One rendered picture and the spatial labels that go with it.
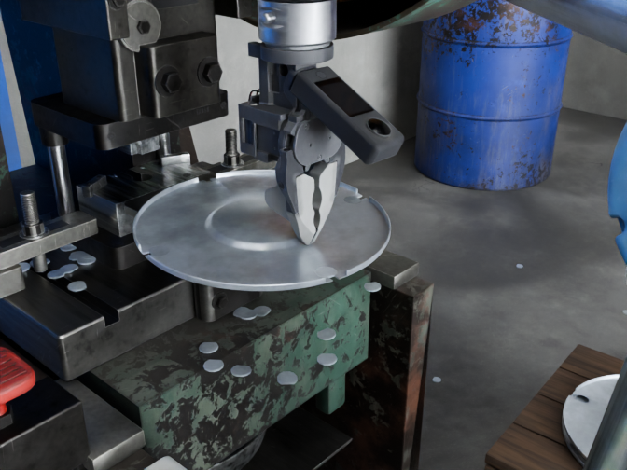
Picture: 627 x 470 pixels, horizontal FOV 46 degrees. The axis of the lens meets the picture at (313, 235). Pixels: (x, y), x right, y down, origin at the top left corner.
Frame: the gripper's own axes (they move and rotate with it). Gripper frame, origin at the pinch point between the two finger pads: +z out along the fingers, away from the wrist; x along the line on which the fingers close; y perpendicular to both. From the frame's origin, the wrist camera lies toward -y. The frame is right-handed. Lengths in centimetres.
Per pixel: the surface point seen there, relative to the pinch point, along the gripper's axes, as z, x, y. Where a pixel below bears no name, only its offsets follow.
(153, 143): -3.7, -0.5, 28.2
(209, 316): 13.7, 4.5, 13.0
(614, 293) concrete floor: 80, -152, 15
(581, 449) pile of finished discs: 43, -37, -20
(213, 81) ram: -13.1, -2.5, 18.0
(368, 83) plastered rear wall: 46, -196, 146
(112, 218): 3.8, 7.6, 27.0
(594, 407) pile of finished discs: 43, -48, -18
